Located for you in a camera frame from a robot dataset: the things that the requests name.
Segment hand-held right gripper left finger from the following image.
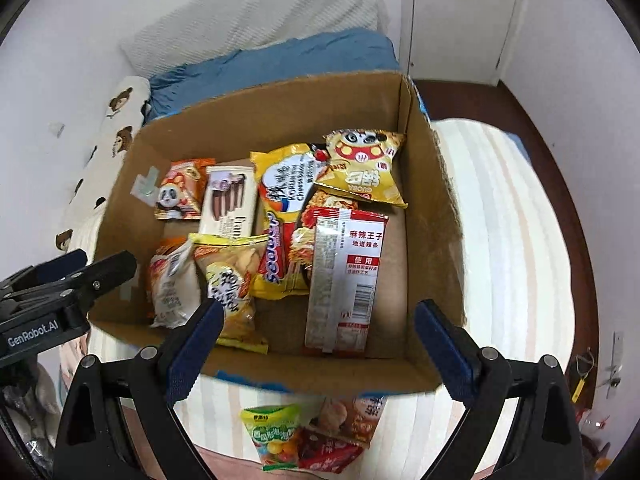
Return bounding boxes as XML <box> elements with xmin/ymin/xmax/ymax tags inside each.
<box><xmin>52</xmin><ymin>299</ymin><xmax>226</xmax><ymax>480</ymax></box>

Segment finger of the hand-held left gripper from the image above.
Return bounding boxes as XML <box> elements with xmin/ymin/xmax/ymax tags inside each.
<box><xmin>0</xmin><ymin>251</ymin><xmax>138</xmax><ymax>328</ymax></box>
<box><xmin>0</xmin><ymin>249</ymin><xmax>90</xmax><ymax>297</ymax></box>

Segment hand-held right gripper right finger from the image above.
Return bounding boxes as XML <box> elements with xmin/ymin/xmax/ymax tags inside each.
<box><xmin>414</xmin><ymin>299</ymin><xmax>586</xmax><ymax>480</ymax></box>

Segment orange bread packet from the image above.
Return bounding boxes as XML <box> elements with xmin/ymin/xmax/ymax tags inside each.
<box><xmin>147</xmin><ymin>235</ymin><xmax>206</xmax><ymax>331</ymax></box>

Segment yellow biscuit packet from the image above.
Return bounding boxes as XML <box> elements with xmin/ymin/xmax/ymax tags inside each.
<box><xmin>189</xmin><ymin>232</ymin><xmax>271</xmax><ymax>356</ymax></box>

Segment cardboard box with blue print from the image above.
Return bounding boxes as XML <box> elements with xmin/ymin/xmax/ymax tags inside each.
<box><xmin>87</xmin><ymin>71</ymin><xmax>468</xmax><ymax>395</ymax></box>

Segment orange panda snack packet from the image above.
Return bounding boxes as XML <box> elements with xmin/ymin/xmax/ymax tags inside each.
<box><xmin>153</xmin><ymin>159</ymin><xmax>217</xmax><ymax>222</ymax></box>

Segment clear red spicy strip packet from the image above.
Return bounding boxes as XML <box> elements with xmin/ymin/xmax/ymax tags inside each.
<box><xmin>303</xmin><ymin>206</ymin><xmax>390</xmax><ymax>358</ymax></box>

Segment yellow instant noodle packet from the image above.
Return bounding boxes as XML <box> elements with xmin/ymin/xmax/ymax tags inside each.
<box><xmin>249</xmin><ymin>142</ymin><xmax>361</xmax><ymax>301</ymax></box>

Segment white wafer stick packet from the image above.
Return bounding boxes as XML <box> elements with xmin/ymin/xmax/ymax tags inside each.
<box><xmin>197</xmin><ymin>160</ymin><xmax>261</xmax><ymax>241</ymax></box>

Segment yellow panda snack packet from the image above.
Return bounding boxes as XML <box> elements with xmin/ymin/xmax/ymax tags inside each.
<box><xmin>314</xmin><ymin>129</ymin><xmax>409</xmax><ymax>209</ymax></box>

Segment cat printed blanket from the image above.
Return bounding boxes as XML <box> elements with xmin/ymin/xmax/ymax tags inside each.
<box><xmin>60</xmin><ymin>117</ymin><xmax>576</xmax><ymax>480</ymax></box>

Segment brown red snack packet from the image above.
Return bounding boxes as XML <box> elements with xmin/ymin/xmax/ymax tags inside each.
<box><xmin>315</xmin><ymin>394</ymin><xmax>388</xmax><ymax>446</ymax></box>

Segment green candy packet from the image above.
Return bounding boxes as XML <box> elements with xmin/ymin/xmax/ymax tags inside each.
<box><xmin>240</xmin><ymin>404</ymin><xmax>313</xmax><ymax>472</ymax></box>

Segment bear print pillow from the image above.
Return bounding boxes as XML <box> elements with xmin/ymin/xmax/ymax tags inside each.
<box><xmin>52</xmin><ymin>76</ymin><xmax>151</xmax><ymax>251</ymax></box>

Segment red triangular snack packet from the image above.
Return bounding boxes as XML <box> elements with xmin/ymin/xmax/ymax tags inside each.
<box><xmin>297</xmin><ymin>422</ymin><xmax>366</xmax><ymax>475</ymax></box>

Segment white textured pillow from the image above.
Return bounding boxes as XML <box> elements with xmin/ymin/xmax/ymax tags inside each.
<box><xmin>120</xmin><ymin>0</ymin><xmax>386</xmax><ymax>81</ymax></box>

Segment blue quilt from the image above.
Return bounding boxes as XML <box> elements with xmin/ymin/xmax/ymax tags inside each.
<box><xmin>142</xmin><ymin>29</ymin><xmax>401</xmax><ymax>126</ymax></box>

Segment white door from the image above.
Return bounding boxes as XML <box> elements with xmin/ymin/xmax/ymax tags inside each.
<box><xmin>400</xmin><ymin>0</ymin><xmax>531</xmax><ymax>86</ymax></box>

